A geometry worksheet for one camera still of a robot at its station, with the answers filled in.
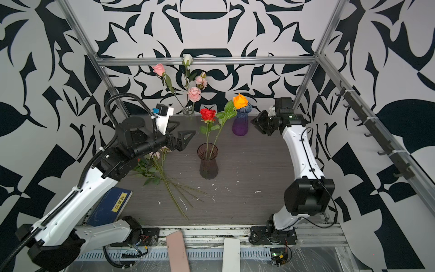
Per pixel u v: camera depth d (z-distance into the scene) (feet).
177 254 2.22
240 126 3.38
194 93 2.77
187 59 2.82
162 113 1.70
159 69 2.70
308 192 1.61
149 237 2.38
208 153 2.67
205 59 3.02
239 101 2.27
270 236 2.25
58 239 1.26
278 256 2.33
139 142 1.56
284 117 1.82
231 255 2.16
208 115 2.47
